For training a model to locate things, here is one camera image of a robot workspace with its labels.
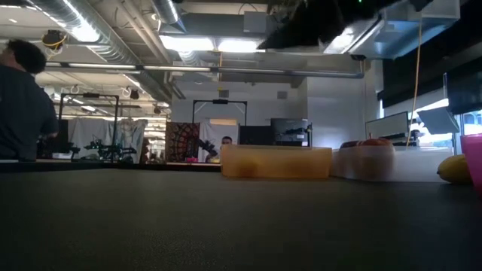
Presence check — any patterned tapestry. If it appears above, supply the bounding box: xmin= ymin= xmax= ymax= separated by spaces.
xmin=164 ymin=120 xmax=201 ymax=163

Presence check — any white sheet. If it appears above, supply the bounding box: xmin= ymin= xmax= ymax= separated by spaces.
xmin=199 ymin=119 xmax=240 ymax=163
xmin=69 ymin=116 xmax=148 ymax=163

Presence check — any black frame stand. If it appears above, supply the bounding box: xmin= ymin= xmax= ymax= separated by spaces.
xmin=192 ymin=99 xmax=249 ymax=127
xmin=59 ymin=92 xmax=121 ymax=163

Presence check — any orange plastic basket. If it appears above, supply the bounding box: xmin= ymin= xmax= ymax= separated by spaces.
xmin=220 ymin=144 xmax=333 ymax=179

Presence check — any black monitor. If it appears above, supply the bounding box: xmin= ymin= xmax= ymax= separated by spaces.
xmin=270 ymin=117 xmax=313 ymax=148

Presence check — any gray ceiling box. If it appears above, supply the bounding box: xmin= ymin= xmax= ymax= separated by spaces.
xmin=243 ymin=11 xmax=270 ymax=35

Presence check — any ceiling camera with yellow cable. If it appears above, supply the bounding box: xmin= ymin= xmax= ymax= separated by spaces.
xmin=41 ymin=29 xmax=69 ymax=52

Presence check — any gray backed monitor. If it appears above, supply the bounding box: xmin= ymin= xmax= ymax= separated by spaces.
xmin=365 ymin=111 xmax=410 ymax=146

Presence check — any dark wall screen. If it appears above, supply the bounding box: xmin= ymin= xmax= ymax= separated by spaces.
xmin=444 ymin=72 xmax=482 ymax=115

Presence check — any white plastic basket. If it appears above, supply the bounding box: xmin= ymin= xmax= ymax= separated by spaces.
xmin=330 ymin=145 xmax=455 ymax=184

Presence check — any smooth silver air duct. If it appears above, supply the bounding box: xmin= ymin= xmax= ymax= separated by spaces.
xmin=150 ymin=0 xmax=188 ymax=33

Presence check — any ceiling light panel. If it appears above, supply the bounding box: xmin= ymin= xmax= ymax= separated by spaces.
xmin=217 ymin=37 xmax=270 ymax=54
xmin=159 ymin=35 xmax=216 ymax=53

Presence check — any tilted gray panel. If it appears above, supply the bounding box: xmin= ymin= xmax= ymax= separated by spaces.
xmin=416 ymin=106 xmax=461 ymax=136

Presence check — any pink plastic basket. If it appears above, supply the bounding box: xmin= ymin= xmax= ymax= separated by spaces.
xmin=459 ymin=132 xmax=482 ymax=197

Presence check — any long gray ceiling pipe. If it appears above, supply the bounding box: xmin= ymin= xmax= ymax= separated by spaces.
xmin=44 ymin=62 xmax=365 ymax=79

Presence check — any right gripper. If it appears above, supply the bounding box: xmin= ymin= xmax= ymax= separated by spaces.
xmin=258 ymin=0 xmax=382 ymax=50

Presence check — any corrugated silver air duct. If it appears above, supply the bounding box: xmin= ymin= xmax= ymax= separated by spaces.
xmin=28 ymin=0 xmax=174 ymax=103

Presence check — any black screen panel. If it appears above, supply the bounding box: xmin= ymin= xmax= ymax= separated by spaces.
xmin=239 ymin=125 xmax=272 ymax=147

